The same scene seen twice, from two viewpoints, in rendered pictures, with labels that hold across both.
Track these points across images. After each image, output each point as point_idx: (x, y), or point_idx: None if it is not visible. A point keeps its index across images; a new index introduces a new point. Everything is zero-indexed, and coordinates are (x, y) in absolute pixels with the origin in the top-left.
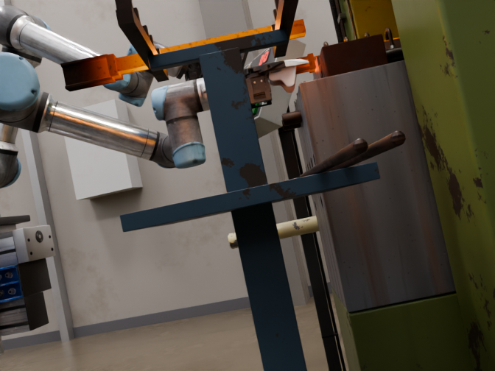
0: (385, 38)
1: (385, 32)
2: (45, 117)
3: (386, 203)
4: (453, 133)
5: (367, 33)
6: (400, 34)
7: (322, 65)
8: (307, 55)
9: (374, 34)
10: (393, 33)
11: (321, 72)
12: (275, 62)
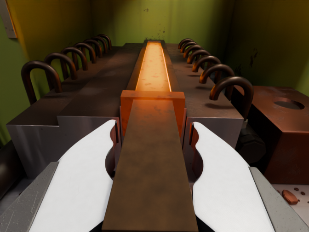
0: (191, 61)
1: (198, 54)
2: None
3: None
4: None
5: (220, 60)
6: (308, 96)
7: (308, 154)
8: (178, 101)
9: (29, 1)
10: (47, 7)
11: (260, 158)
12: (288, 205)
